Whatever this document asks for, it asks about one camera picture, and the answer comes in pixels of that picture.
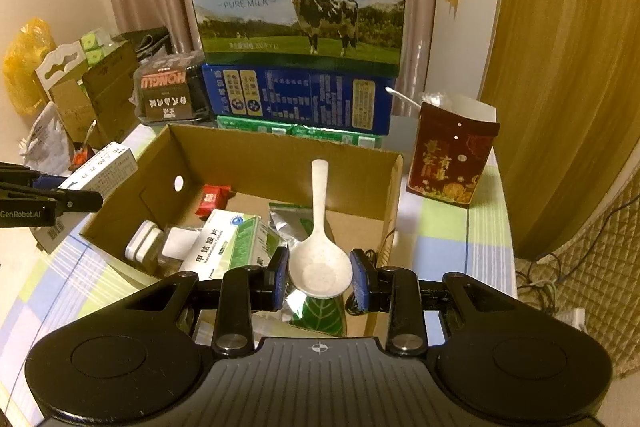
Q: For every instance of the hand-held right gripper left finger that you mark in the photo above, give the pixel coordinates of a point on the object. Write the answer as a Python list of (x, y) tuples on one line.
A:
[(280, 274)]

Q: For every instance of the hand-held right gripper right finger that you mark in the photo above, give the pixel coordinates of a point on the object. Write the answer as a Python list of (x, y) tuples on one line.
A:
[(359, 279)]

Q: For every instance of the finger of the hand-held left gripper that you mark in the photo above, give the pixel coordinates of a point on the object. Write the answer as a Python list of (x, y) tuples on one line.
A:
[(75, 201), (47, 182)]

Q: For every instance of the white plastic spoon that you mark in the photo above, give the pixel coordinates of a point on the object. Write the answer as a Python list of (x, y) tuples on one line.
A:
[(317, 267)]

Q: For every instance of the green and white box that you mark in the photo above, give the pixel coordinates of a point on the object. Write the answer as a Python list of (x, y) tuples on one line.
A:
[(255, 239)]

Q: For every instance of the long white green medicine box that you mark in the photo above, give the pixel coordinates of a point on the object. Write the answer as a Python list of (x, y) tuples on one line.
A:
[(105, 169)]

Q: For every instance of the silver foil bag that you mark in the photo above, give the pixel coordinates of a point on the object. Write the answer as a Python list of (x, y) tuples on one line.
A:
[(285, 219)]

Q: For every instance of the small white medicine box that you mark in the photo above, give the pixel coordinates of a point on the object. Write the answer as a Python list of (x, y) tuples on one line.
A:
[(210, 242)]

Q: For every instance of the white power adapter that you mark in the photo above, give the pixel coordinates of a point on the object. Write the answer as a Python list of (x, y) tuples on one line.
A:
[(142, 244)]

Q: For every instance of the red candy packet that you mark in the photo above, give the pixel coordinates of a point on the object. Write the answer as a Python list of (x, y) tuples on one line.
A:
[(214, 201)]

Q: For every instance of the clear plastic case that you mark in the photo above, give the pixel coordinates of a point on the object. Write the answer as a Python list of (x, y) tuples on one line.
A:
[(176, 247)]

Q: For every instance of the checked cloth desktop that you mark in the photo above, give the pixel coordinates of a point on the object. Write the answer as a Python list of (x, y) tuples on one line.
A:
[(440, 237)]

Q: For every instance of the white printed plastic bag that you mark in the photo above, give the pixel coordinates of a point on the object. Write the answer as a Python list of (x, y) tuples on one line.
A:
[(42, 142)]

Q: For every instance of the brown cardboard storage box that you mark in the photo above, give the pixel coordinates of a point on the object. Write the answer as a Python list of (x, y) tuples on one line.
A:
[(105, 87)]

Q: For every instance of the white cardboard hanger piece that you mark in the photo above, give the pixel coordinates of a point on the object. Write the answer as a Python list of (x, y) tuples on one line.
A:
[(57, 62)]

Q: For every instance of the yellow plastic bag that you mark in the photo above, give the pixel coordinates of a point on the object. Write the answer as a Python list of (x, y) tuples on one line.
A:
[(25, 62)]

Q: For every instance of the green drink pack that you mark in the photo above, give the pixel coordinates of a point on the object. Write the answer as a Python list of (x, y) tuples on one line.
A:
[(300, 131)]

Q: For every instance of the stack of green boxes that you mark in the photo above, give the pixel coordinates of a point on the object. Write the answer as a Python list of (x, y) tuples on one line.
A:
[(95, 44)]

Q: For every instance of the dark brown snack package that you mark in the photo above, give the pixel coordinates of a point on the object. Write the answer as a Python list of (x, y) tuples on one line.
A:
[(170, 89)]

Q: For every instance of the dark red paper bag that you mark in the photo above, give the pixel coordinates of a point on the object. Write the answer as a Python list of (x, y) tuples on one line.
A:
[(450, 162)]

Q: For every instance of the blue printed carton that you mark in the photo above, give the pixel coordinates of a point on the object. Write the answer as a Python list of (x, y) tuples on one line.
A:
[(300, 97)]

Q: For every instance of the golden yellow curtain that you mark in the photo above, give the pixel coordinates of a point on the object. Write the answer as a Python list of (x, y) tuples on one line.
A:
[(560, 57)]

